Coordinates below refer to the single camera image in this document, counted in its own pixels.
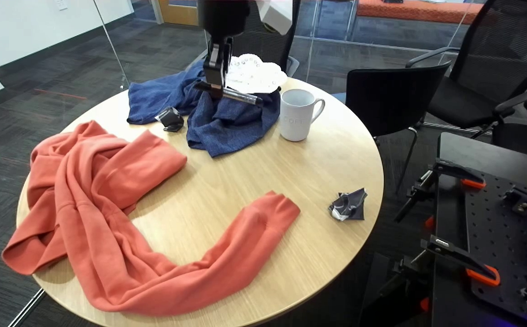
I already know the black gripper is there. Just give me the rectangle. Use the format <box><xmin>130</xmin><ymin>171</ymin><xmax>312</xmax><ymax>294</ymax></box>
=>
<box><xmin>197</xmin><ymin>0</ymin><xmax>252</xmax><ymax>98</ymax></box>

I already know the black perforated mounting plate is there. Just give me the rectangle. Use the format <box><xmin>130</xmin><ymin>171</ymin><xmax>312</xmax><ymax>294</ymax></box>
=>
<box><xmin>461</xmin><ymin>173</ymin><xmax>527</xmax><ymax>327</ymax></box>

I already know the wooden door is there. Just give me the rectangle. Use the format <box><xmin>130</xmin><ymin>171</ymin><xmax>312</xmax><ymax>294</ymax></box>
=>
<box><xmin>156</xmin><ymin>0</ymin><xmax>203</xmax><ymax>27</ymax></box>

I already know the small black binder clip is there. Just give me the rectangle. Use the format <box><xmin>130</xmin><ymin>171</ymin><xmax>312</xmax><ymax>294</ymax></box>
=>
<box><xmin>154</xmin><ymin>105</ymin><xmax>185</xmax><ymax>134</ymax></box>

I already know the crumpled black binder clip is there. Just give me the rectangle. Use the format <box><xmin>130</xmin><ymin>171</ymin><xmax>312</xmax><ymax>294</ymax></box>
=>
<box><xmin>326</xmin><ymin>187</ymin><xmax>368</xmax><ymax>223</ymax></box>

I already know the orange cloth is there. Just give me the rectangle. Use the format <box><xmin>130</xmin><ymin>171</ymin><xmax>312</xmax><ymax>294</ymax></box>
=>
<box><xmin>0</xmin><ymin>118</ymin><xmax>301</xmax><ymax>318</ymax></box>

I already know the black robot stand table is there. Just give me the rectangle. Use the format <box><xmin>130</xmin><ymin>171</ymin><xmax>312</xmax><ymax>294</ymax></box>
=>
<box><xmin>430</xmin><ymin>131</ymin><xmax>527</xmax><ymax>327</ymax></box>

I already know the small black plate bracket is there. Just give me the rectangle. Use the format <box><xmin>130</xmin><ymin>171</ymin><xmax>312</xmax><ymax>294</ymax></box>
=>
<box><xmin>501</xmin><ymin>187</ymin><xmax>527</xmax><ymax>220</ymax></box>

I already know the white ceramic mug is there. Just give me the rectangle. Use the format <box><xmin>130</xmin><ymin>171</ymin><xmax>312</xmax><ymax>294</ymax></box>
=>
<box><xmin>277</xmin><ymin>87</ymin><xmax>326</xmax><ymax>144</ymax></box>

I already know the dark chair with armrest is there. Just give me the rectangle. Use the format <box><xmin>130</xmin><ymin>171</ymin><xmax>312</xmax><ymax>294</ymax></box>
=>
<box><xmin>232</xmin><ymin>0</ymin><xmax>303</xmax><ymax>78</ymax></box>

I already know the black orange bar clamp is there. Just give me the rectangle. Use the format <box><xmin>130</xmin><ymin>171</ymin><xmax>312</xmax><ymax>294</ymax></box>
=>
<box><xmin>388</xmin><ymin>234</ymin><xmax>503</xmax><ymax>305</ymax></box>
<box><xmin>394</xmin><ymin>158</ymin><xmax>486</xmax><ymax>223</ymax></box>

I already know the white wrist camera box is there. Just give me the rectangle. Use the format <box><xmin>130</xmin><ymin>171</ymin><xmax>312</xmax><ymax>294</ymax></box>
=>
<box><xmin>254</xmin><ymin>0</ymin><xmax>294</xmax><ymax>36</ymax></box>

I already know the thin metal pole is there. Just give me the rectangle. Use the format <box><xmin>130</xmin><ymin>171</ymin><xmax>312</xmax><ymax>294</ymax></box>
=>
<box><xmin>88</xmin><ymin>0</ymin><xmax>130</xmax><ymax>87</ymax></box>
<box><xmin>7</xmin><ymin>287</ymin><xmax>48</xmax><ymax>327</ymax></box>

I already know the white paper doily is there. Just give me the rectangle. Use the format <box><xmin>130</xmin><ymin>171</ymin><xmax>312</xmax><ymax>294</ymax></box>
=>
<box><xmin>223</xmin><ymin>53</ymin><xmax>288</xmax><ymax>96</ymax></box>

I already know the black mesh office chair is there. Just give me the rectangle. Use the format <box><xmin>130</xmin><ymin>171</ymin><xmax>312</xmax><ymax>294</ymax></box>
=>
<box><xmin>405</xmin><ymin>0</ymin><xmax>527</xmax><ymax>149</ymax></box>

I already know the blue cloth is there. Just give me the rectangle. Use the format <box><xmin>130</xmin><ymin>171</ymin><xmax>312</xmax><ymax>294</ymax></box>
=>
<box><xmin>125</xmin><ymin>56</ymin><xmax>283</xmax><ymax>160</ymax></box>

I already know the orange upholstered bench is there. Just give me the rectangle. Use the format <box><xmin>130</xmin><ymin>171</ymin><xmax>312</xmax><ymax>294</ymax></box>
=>
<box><xmin>356</xmin><ymin>0</ymin><xmax>485</xmax><ymax>25</ymax></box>

